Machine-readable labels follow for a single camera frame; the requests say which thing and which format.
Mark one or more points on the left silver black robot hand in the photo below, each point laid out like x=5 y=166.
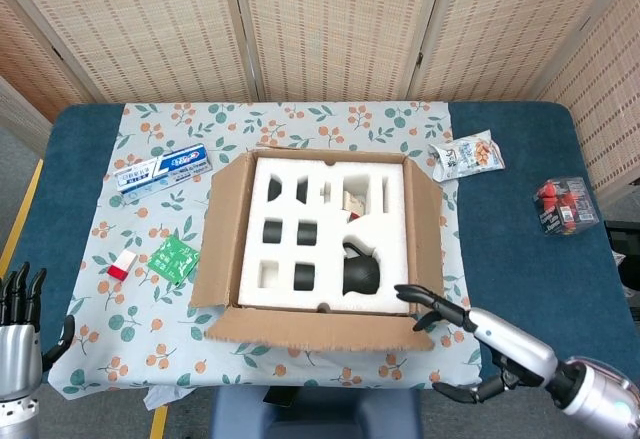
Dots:
x=20 y=354

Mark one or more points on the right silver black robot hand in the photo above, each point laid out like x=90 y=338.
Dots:
x=520 y=346

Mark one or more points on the red cardboard shipping box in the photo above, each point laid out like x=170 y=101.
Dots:
x=320 y=331

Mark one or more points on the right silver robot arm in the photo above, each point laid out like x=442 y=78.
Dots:
x=600 y=389

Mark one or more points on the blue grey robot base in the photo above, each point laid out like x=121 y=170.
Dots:
x=320 y=416

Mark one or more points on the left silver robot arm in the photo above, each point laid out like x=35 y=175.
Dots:
x=15 y=419

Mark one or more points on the white rectangular block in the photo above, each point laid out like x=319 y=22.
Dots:
x=122 y=265

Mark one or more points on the clear box with red items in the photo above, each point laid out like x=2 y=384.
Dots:
x=567 y=206

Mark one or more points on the white foam insert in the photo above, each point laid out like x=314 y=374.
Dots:
x=330 y=231

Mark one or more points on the blue white toothpaste box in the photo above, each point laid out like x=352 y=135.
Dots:
x=160 y=174

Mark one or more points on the floral fruit print tablecloth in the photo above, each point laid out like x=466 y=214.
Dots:
x=150 y=339

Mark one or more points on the black chair back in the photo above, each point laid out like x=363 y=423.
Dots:
x=625 y=244

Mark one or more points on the black teapot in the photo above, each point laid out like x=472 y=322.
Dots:
x=362 y=274

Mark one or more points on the green tea sachet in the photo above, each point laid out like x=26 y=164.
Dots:
x=172 y=259

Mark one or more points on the white blue snack bag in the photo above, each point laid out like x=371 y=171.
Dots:
x=465 y=156

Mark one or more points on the beige red small packet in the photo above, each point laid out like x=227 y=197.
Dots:
x=354 y=205

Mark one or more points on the black tea cup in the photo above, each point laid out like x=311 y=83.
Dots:
x=274 y=188
x=303 y=189
x=304 y=276
x=307 y=233
x=273 y=231

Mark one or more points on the bamboo folding screen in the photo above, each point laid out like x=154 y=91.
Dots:
x=330 y=24

